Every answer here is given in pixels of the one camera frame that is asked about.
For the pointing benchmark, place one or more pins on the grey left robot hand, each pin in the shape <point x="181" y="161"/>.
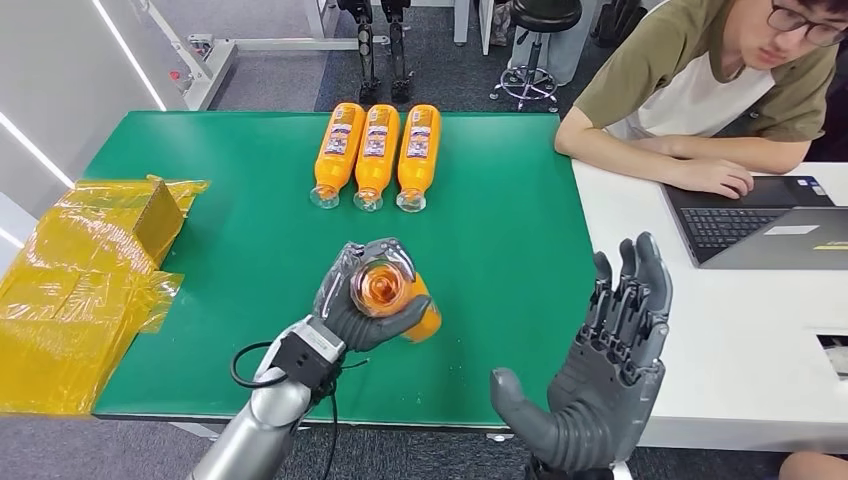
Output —
<point x="334" y="301"/>

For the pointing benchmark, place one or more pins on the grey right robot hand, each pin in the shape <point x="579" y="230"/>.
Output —
<point x="616" y="344"/>

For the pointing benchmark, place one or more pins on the orange drink bottle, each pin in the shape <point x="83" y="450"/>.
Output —
<point x="378" y="149"/>
<point x="339" y="149"/>
<point x="384" y="288"/>
<point x="418" y="149"/>

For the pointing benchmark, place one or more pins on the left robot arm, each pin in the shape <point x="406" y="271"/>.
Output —
<point x="265" y="424"/>

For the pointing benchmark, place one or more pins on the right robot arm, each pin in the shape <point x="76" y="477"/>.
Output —
<point x="590" y="447"/>

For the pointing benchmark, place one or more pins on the green table mat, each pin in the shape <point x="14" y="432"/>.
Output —
<point x="232" y="199"/>

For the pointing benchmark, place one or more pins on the grey laptop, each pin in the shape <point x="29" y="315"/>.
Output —
<point x="762" y="232"/>

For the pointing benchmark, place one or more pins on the person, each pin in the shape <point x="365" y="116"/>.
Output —
<point x="818" y="467"/>
<point x="689" y="86"/>

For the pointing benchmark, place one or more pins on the black robot leg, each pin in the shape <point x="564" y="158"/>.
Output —
<point x="366" y="53"/>
<point x="397" y="53"/>

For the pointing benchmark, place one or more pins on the yellow film wrapped cardboard box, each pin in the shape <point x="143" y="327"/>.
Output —
<point x="79" y="285"/>

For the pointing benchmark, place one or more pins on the black stool with chrome base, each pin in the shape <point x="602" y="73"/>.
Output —
<point x="533" y="40"/>

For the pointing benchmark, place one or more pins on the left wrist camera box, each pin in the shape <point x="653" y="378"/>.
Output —
<point x="306" y="354"/>

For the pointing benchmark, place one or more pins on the white metal stand frame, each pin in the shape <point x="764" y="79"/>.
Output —
<point x="212" y="66"/>

